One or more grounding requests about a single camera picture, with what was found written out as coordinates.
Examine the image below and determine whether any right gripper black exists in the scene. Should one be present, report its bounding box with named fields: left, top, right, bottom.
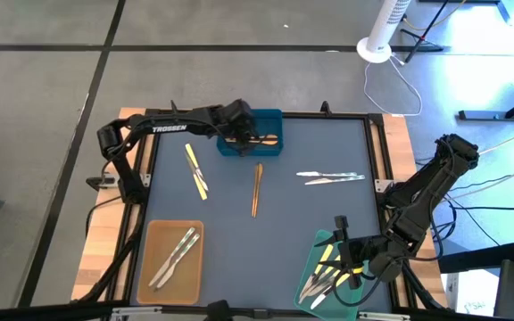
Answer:
left=313, top=217, right=403, bottom=290

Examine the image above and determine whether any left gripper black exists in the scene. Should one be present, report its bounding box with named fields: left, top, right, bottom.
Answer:
left=214, top=98, right=259, bottom=158

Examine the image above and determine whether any teal plastic bin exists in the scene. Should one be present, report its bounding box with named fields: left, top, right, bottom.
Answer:
left=293, top=229, right=369, bottom=321

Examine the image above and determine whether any blue plastic bin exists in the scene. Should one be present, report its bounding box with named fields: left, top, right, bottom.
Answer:
left=216, top=108, right=284, bottom=157

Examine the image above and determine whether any black gantry strut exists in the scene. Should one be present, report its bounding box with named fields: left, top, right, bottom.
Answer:
left=71, top=202, right=147, bottom=305
left=399, top=267, right=448, bottom=312

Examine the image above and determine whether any orange plastic bin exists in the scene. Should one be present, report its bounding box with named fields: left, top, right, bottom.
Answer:
left=136, top=219, right=205, bottom=306

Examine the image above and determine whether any black floor beam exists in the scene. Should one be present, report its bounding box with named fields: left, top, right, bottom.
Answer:
left=437, top=240, right=514, bottom=274

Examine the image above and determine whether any white tower fan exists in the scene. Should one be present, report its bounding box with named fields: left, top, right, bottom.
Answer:
left=356, top=0, right=412, bottom=64

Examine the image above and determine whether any black desk leg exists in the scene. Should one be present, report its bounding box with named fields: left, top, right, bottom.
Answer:
left=458, top=86, right=514, bottom=121

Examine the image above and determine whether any black tripod stand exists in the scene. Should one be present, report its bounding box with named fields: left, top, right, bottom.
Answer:
left=403, top=0, right=452, bottom=63

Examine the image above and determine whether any black table frame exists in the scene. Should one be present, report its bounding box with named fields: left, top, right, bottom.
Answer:
left=140, top=100, right=396, bottom=318

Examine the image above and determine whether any silver metal bracket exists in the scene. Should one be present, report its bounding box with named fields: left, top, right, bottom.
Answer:
left=358, top=311, right=410, bottom=321
left=111, top=306, right=163, bottom=318

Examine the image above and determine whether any black floor cable bundle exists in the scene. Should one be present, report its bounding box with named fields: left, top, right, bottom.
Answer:
left=424, top=176, right=514, bottom=264

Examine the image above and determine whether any white fan cable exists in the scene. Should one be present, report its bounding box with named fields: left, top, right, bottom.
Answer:
left=363, top=53, right=422, bottom=118

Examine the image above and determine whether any orange floor cable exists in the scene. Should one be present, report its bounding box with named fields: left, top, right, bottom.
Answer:
left=402, top=0, right=468, bottom=32

